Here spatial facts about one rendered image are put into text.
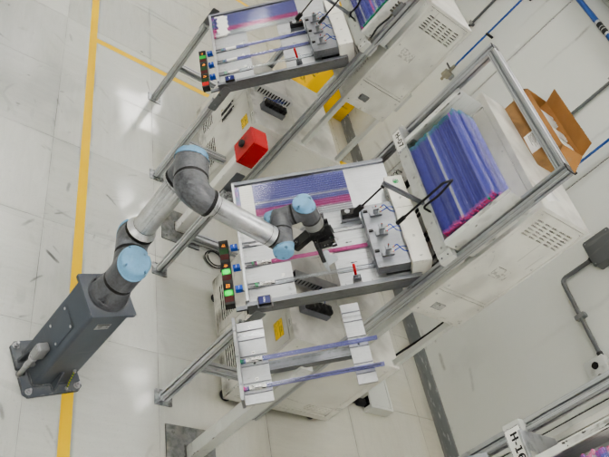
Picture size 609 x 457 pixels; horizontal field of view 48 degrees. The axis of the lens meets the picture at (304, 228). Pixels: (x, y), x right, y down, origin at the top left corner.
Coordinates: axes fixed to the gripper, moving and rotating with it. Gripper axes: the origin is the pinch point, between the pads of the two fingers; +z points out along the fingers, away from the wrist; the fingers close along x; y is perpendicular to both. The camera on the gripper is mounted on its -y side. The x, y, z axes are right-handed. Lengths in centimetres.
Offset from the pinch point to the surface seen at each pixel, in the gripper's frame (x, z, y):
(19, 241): 52, -17, -132
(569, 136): 35, 20, 112
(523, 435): -88, 4, 46
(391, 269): -5.9, 14.0, 22.9
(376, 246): 5.0, 10.2, 20.1
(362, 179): 49, 17, 23
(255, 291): -2.5, 2.9, -31.5
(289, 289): -4.6, 6.4, -18.2
